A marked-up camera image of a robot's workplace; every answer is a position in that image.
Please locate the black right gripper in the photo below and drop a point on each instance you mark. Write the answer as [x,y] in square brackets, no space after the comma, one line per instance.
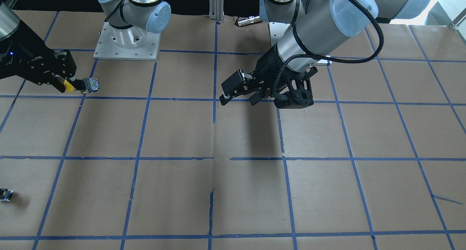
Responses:
[26,57]

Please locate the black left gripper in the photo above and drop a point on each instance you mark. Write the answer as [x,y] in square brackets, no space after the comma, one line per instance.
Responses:
[267,68]

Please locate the yellow push button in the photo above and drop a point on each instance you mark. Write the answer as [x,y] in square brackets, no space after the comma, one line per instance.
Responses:
[85,86]

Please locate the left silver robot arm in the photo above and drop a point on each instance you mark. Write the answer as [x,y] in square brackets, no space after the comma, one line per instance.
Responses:
[316,28]

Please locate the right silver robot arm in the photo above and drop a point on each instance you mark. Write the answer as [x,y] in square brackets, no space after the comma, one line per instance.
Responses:
[150,15]

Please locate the red push button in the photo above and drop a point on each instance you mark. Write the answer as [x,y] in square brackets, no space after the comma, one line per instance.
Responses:
[6,195]

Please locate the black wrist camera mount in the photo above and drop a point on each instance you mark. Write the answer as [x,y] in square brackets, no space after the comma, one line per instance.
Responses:
[299,94]

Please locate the aluminium frame post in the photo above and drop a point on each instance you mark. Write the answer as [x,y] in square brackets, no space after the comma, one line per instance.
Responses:
[216,10]

